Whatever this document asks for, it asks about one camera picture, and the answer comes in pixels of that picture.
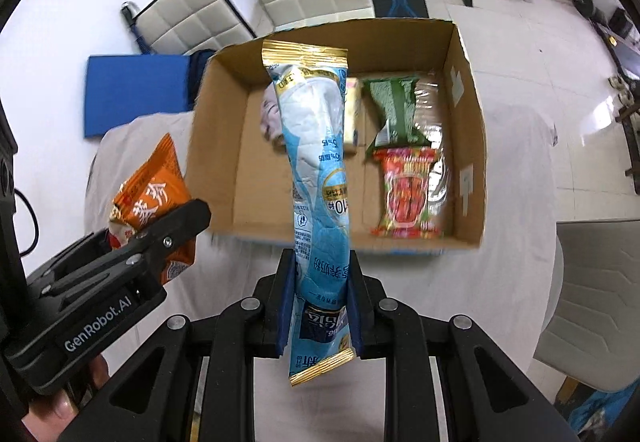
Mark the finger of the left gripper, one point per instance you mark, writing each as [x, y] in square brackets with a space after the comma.
[75, 270]
[167, 243]

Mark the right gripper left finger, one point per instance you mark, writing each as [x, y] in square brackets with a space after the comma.
[185, 365]

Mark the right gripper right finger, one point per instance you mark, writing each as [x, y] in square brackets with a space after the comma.
[445, 374]

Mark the orange snack packet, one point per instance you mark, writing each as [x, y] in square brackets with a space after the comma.
[156, 188]

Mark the red snack bag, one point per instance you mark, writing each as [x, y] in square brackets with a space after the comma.
[406, 176]

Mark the light blue long packet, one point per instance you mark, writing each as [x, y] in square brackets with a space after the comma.
[310, 84]

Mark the person's left hand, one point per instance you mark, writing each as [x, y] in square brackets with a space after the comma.
[49, 417]

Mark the cardboard box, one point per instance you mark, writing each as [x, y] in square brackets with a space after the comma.
[247, 181]

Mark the grey table cloth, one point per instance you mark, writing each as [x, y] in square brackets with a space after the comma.
[503, 285]

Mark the grey chair at right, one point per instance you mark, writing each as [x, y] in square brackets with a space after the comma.
[592, 334]

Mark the blue foam mat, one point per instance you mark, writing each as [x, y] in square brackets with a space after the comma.
[121, 88]

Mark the dark blue fabric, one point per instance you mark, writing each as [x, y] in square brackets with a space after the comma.
[198, 61]

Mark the left white padded chair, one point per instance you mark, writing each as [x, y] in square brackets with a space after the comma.
[183, 27]

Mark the yellow tissue pack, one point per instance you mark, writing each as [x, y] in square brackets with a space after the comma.
[351, 115]

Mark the clear plastic packet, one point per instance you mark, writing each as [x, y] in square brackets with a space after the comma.
[431, 117]

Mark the green snack bag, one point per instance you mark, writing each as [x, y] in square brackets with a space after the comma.
[395, 101]

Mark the dark wooden chair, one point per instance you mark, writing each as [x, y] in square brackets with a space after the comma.
[631, 136]

